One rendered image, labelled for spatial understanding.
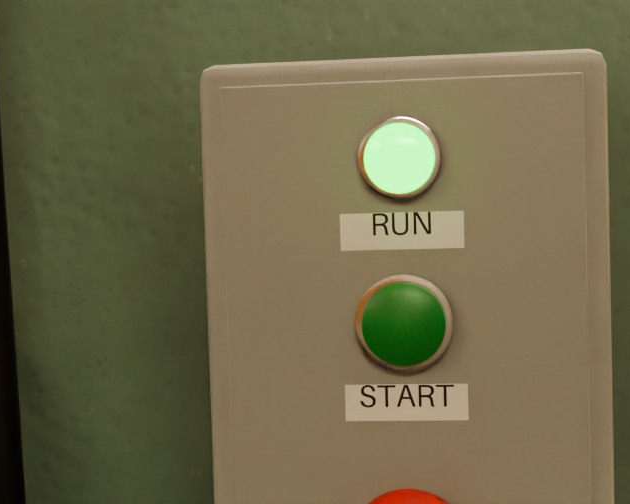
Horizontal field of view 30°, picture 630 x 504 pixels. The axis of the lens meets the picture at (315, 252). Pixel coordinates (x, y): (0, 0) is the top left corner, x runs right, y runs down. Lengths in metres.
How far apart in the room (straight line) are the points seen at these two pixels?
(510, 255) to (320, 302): 0.05
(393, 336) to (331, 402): 0.02
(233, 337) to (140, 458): 0.09
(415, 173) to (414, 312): 0.03
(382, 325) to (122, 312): 0.11
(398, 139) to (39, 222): 0.13
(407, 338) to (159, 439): 0.11
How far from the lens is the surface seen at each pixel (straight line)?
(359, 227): 0.29
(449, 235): 0.29
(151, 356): 0.37
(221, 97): 0.30
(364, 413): 0.30
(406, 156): 0.28
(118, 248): 0.37
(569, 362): 0.29
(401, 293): 0.29
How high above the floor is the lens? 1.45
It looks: 3 degrees down
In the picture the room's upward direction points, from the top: 2 degrees counter-clockwise
